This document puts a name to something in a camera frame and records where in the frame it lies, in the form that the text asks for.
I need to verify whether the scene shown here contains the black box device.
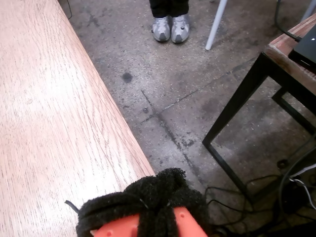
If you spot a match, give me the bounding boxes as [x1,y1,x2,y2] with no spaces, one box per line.
[288,23,316,75]

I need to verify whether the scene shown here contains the black device cable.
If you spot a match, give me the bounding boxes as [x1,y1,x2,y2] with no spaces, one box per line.
[274,0,302,42]

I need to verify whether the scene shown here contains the white chair leg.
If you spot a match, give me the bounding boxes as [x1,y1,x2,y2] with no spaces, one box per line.
[300,0,316,22]
[205,0,229,51]

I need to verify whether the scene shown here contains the thin black floor cable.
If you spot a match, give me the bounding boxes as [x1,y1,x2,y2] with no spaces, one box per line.
[204,174,282,229]

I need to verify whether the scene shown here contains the black trousers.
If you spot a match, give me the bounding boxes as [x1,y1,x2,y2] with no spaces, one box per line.
[149,0,190,18]

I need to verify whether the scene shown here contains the black zip tie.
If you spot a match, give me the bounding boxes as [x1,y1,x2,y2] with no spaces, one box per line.
[64,199,80,213]

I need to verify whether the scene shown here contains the wooden black-framed side table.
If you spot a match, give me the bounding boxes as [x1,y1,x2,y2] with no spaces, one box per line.
[201,13,316,205]

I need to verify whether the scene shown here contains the white floor cable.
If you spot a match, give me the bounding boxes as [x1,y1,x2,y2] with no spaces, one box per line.
[288,164,316,210]

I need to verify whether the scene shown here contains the gray sneaker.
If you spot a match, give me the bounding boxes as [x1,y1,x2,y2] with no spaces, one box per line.
[151,15,172,42]
[170,13,191,44]

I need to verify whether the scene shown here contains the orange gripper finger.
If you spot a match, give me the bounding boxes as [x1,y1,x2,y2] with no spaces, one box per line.
[76,175,160,237]
[140,167,211,237]

